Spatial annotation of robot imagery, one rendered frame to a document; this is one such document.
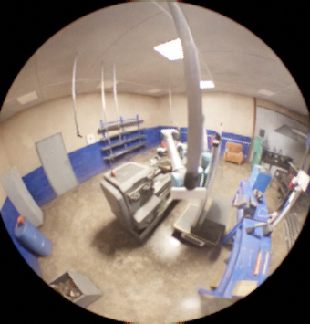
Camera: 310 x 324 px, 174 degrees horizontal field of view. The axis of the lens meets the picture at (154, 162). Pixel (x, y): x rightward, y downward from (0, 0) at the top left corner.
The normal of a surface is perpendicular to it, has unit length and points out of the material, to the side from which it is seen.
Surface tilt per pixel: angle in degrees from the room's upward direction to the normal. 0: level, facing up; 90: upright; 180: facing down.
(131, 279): 0
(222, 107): 90
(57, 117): 90
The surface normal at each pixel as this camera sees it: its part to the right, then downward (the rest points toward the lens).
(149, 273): -0.07, -0.90
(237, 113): -0.61, 0.38
